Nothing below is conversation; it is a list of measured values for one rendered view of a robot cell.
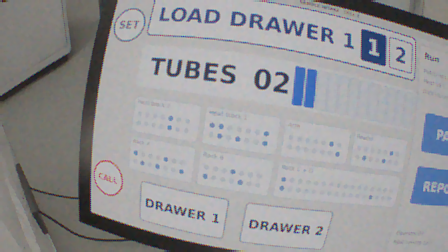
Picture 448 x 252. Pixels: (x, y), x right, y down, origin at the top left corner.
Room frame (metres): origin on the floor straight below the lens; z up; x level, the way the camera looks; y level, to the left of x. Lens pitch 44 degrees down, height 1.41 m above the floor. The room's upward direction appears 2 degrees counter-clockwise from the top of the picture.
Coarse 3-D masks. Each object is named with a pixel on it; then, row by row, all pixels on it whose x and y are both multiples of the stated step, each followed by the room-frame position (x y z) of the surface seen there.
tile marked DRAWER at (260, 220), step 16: (256, 208) 0.29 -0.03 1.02; (272, 208) 0.29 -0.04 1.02; (288, 208) 0.29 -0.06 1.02; (304, 208) 0.28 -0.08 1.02; (256, 224) 0.28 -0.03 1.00; (272, 224) 0.28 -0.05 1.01; (288, 224) 0.28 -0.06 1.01; (304, 224) 0.27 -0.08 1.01; (320, 224) 0.27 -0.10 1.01; (240, 240) 0.27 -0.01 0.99; (256, 240) 0.27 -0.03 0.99; (272, 240) 0.27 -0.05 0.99; (288, 240) 0.26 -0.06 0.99; (304, 240) 0.26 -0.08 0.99; (320, 240) 0.26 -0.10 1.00
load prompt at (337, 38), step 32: (160, 0) 0.45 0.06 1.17; (192, 0) 0.44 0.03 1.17; (224, 0) 0.43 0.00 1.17; (256, 0) 0.43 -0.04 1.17; (160, 32) 0.42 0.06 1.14; (192, 32) 0.42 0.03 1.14; (224, 32) 0.41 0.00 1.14; (256, 32) 0.40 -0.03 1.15; (288, 32) 0.40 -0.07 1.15; (320, 32) 0.40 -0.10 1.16; (352, 32) 0.39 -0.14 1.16; (384, 32) 0.39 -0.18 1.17; (352, 64) 0.37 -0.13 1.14; (384, 64) 0.36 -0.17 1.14
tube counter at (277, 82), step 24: (264, 72) 0.38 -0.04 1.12; (288, 72) 0.37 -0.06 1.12; (312, 72) 0.37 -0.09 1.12; (336, 72) 0.37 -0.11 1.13; (264, 96) 0.36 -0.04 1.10; (288, 96) 0.36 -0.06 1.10; (312, 96) 0.35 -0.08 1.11; (336, 96) 0.35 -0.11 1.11; (360, 96) 0.35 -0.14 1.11; (384, 96) 0.34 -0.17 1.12; (408, 96) 0.34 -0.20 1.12; (360, 120) 0.33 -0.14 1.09; (384, 120) 0.33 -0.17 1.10; (408, 120) 0.32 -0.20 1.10
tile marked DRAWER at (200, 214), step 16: (144, 192) 0.32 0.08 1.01; (160, 192) 0.32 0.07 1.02; (176, 192) 0.32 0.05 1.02; (192, 192) 0.31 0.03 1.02; (144, 208) 0.31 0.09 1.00; (160, 208) 0.31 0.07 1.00; (176, 208) 0.30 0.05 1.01; (192, 208) 0.30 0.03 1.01; (208, 208) 0.30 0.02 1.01; (224, 208) 0.30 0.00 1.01; (160, 224) 0.29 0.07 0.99; (176, 224) 0.29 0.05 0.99; (192, 224) 0.29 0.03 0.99; (208, 224) 0.29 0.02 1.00; (224, 224) 0.29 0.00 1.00
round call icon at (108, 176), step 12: (96, 156) 0.35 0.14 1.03; (96, 168) 0.34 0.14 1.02; (108, 168) 0.34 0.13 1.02; (120, 168) 0.34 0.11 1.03; (96, 180) 0.33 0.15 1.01; (108, 180) 0.33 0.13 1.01; (120, 180) 0.33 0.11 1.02; (96, 192) 0.33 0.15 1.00; (108, 192) 0.32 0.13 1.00; (120, 192) 0.32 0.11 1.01
